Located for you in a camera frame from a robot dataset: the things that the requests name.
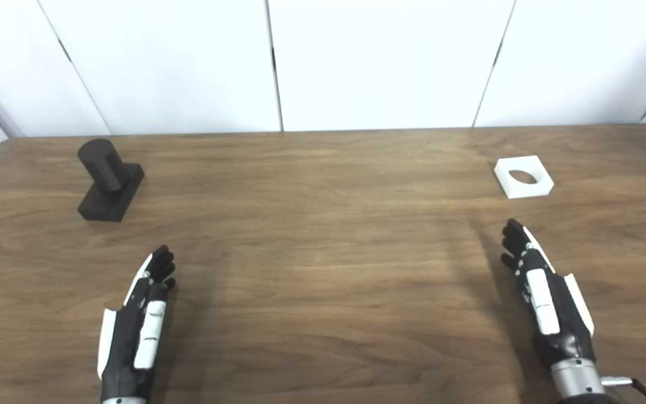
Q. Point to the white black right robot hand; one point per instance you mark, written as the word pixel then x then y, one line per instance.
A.
pixel 558 314

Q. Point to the black peg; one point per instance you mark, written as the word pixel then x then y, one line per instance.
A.
pixel 107 185

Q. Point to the white square piece with hole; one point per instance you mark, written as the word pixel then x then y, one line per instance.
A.
pixel 525 189

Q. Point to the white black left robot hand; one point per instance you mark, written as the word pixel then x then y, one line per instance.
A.
pixel 127 342

